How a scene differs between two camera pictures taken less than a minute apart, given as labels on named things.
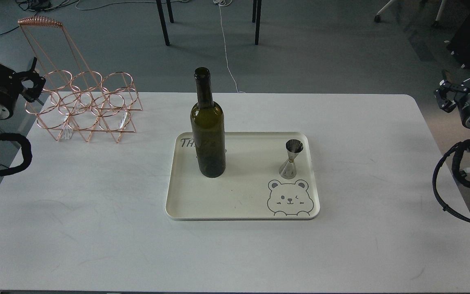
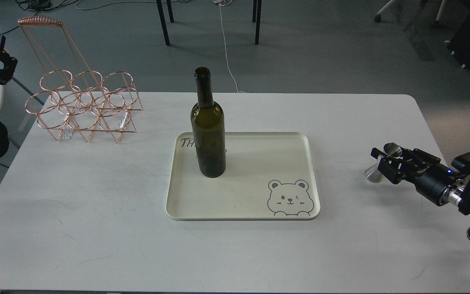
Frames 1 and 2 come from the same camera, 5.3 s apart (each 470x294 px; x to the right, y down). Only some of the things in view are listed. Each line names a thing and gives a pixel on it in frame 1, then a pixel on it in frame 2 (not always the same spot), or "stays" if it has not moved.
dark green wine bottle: x=207 y=128 stays
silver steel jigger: x=293 y=147 -> x=372 y=173
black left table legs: x=161 y=12 stays
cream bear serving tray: x=251 y=188 stays
